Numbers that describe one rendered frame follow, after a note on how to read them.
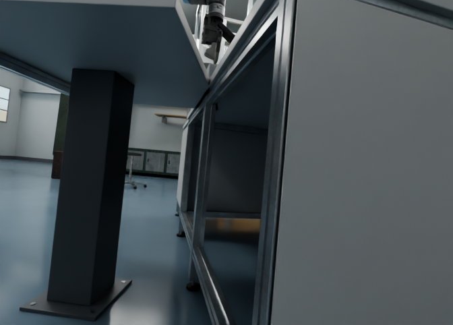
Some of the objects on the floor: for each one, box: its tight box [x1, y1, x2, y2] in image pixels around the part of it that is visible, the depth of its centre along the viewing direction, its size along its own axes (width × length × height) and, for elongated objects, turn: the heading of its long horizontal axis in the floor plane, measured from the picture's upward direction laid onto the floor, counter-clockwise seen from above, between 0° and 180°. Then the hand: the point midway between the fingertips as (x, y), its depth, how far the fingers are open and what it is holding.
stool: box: [125, 152, 147, 189], centre depth 410 cm, size 52×54×57 cm
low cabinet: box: [125, 148, 181, 179], centre depth 730 cm, size 183×170×72 cm
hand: (216, 63), depth 109 cm, fingers closed
